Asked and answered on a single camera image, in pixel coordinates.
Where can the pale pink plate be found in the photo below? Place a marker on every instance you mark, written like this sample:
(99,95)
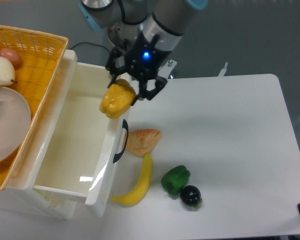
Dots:
(15,120)

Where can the toy bread slice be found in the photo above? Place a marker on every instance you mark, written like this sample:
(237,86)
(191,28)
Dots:
(142,141)

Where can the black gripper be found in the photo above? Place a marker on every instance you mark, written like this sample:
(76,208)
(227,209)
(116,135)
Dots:
(142,62)

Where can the dark purple mangosteen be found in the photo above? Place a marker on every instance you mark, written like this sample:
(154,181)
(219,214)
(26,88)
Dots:
(191,196)

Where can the white upper drawer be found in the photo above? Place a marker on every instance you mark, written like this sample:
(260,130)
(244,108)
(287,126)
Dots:
(78,164)

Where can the white metal bracket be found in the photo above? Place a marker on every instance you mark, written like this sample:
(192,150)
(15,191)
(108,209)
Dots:
(223,71)

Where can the white drawer cabinet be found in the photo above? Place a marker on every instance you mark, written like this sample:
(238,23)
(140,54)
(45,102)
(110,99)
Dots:
(20,194)

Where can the pink peach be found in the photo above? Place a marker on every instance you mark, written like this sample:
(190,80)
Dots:
(13,56)

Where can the yellow banana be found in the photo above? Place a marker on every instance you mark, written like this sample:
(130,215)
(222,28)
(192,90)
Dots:
(139,191)

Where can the orange woven basket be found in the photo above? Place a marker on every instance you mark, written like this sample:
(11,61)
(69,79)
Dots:
(41,53)

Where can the yellow bell pepper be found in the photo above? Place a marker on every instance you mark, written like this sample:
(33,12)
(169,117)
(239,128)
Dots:
(117,100)

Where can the white pear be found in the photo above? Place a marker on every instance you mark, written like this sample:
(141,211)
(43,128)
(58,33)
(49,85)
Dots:
(7,72)

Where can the green bell pepper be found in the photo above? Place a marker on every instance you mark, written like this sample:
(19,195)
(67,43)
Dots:
(175,179)

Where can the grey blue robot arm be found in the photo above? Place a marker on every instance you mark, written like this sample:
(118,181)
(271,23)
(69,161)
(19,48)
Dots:
(147,38)

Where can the black drawer handle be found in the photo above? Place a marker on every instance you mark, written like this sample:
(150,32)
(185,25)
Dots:
(124,141)

